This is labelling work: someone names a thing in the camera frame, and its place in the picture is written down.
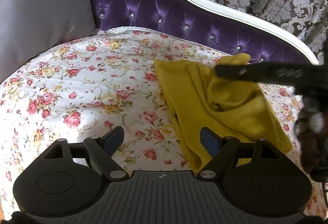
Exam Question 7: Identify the yellow knitted garment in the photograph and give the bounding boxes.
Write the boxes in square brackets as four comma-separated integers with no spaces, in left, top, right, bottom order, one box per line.
[154,60,292,173]

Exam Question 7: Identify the floral quilted bedspread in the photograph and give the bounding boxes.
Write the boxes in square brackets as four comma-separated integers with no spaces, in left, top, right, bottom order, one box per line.
[0,26,328,219]

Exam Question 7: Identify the grey satin pillow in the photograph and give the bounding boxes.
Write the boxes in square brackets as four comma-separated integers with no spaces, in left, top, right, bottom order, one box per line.
[1,0,96,81]

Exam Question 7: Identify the purple tufted headboard white frame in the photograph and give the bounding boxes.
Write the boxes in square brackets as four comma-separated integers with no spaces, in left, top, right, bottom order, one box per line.
[91,0,319,65]

